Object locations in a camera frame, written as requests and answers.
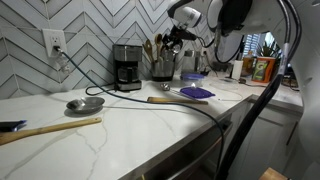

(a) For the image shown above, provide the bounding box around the steel dishwasher front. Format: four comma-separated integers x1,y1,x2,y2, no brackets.
136,116,232,180

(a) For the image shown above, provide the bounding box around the black steel coffee maker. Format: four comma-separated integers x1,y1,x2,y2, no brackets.
113,44,142,91

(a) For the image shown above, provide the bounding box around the wooden spoon in holder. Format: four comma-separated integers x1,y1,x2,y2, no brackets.
143,39,155,62
154,34,162,62

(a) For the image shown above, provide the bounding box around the black power cable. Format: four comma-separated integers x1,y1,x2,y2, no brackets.
54,46,225,180

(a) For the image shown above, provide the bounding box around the white paper towel roll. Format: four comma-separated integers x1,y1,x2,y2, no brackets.
232,60,243,79

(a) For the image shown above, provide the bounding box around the metal ladle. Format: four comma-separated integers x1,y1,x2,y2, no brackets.
160,83,198,101

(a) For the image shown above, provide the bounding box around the green potted plant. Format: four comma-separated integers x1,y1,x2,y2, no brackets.
256,33,282,59

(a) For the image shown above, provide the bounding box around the glass electric kettle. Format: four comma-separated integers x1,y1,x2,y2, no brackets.
181,50,200,74

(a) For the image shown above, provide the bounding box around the wooden spatula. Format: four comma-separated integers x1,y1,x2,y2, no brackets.
147,97,209,105

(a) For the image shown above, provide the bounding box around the clear container purple lid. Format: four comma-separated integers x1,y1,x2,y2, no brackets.
180,73,204,87

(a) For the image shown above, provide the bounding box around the purple plastic plate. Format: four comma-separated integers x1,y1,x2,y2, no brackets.
180,87,214,99

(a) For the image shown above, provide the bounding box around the steel utensil holder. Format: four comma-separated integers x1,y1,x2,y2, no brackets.
151,61,175,82

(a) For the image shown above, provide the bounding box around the white wall outlet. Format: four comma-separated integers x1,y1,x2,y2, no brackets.
42,29,67,58

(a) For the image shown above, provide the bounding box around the blue black object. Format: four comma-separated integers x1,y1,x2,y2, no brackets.
0,120,26,132

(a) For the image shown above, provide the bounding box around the long wooden spoon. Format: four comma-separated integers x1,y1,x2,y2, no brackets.
0,117,102,145

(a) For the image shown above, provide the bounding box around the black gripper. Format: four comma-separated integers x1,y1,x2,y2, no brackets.
162,26,197,54

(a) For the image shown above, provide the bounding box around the amber bottle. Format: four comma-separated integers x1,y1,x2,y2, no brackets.
242,50,254,76

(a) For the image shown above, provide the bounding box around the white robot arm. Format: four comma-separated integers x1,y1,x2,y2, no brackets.
167,0,320,180

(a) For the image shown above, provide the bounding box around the grey cabinet door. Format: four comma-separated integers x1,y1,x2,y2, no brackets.
227,108,300,180

